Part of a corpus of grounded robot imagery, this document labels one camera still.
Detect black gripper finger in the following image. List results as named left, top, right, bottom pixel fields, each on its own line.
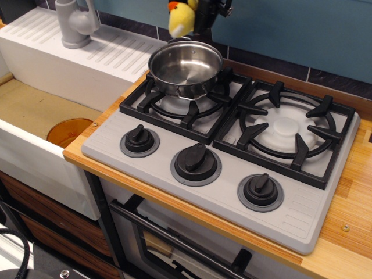
left=194, top=0, right=233, bottom=33

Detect yellow stuffed duck toy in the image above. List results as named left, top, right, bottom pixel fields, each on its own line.
left=167, top=0, right=199, bottom=38

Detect stainless steel pan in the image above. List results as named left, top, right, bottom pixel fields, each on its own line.
left=148, top=40, right=223, bottom=101

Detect black left burner grate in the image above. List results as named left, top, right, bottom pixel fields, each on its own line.
left=119, top=67, right=252, bottom=145

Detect black burner grate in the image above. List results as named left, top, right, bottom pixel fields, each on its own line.
left=119, top=67, right=252, bottom=145
left=213, top=80, right=356, bottom=190

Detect grey toy faucet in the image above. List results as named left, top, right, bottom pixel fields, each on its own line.
left=55, top=0, right=100, bottom=49

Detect black left stove knob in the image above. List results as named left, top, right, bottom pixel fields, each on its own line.
left=120, top=124, right=160, bottom=158

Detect black stove knob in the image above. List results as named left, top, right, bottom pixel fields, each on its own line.
left=170, top=143, right=222, bottom=187
left=120, top=124, right=160, bottom=158
left=237, top=173, right=284, bottom=213

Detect black right burner grate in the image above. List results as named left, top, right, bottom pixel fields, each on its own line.
left=213, top=80, right=356, bottom=190

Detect black middle stove knob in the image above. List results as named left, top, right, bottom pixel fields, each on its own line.
left=170, top=143, right=222, bottom=187

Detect grey toy stove top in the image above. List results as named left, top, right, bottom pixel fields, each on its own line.
left=80, top=74, right=362, bottom=256

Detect white toy sink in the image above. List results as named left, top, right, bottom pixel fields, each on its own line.
left=1, top=8, right=163, bottom=220

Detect orange plastic plate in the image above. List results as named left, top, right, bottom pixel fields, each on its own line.
left=46, top=118, right=92, bottom=148

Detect black right stove knob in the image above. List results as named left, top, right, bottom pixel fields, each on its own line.
left=237, top=173, right=284, bottom=213

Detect wooden drawer cabinet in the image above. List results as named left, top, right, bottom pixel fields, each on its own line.
left=1, top=173, right=124, bottom=278

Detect oven door with handle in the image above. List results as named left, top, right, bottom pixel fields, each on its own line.
left=108, top=194, right=284, bottom=278

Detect black braided cable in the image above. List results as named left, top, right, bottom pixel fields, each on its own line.
left=0, top=226, right=36, bottom=279

